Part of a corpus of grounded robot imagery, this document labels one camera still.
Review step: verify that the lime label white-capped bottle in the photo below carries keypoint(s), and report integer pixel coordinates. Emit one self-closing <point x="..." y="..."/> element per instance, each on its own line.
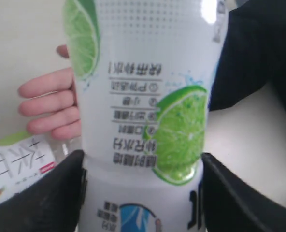
<point x="144" y="72"/>

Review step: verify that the bare open human hand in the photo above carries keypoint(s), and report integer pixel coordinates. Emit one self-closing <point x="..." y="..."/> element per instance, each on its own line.
<point x="51" y="100"/>

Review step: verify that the black sleeved forearm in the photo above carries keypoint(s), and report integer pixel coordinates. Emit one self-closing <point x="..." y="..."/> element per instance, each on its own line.
<point x="254" y="53"/>

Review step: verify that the orange pear label tea bottle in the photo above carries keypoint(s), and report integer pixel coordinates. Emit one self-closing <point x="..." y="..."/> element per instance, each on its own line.
<point x="25" y="159"/>

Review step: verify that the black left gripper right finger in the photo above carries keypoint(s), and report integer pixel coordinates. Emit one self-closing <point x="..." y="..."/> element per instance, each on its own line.
<point x="231" y="205"/>

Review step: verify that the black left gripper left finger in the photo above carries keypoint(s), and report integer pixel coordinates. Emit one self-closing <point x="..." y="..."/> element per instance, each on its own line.
<point x="50" y="205"/>

